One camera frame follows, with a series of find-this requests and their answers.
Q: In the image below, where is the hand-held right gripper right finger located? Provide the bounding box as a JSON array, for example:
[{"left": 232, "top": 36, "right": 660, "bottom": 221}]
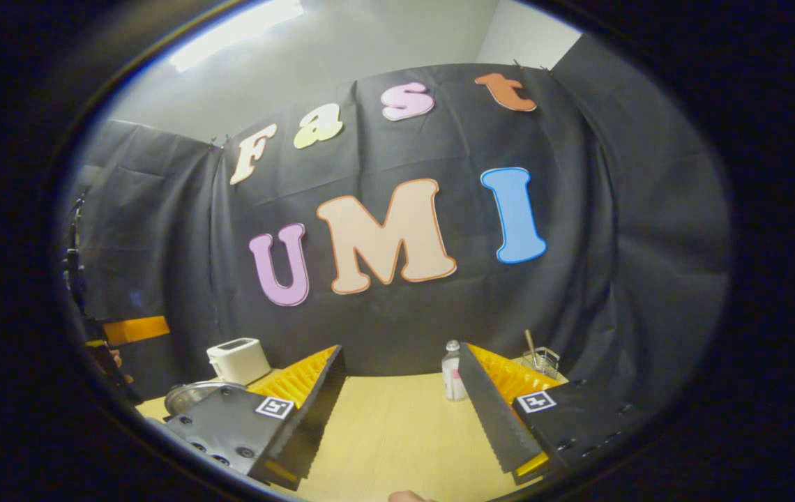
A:
[{"left": 457, "top": 342, "right": 639, "bottom": 487}]

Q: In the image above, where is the small wire basket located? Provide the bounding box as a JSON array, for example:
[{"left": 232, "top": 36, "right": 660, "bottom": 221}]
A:
[{"left": 520, "top": 347, "right": 561, "bottom": 381}]

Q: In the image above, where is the clear bottle with white label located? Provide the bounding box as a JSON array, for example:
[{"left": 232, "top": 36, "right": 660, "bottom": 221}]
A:
[{"left": 441, "top": 340, "right": 469, "bottom": 402}]

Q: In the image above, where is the white toaster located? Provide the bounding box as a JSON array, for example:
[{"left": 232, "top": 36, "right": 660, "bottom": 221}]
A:
[{"left": 206, "top": 337, "right": 272, "bottom": 386}]

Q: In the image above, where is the steel pot with black handles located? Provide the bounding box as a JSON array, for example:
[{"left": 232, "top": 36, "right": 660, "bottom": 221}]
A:
[{"left": 164, "top": 381, "right": 248, "bottom": 417}]

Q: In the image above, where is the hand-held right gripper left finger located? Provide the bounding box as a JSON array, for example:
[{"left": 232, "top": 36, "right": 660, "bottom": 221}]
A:
[{"left": 164, "top": 344, "right": 347, "bottom": 491}]

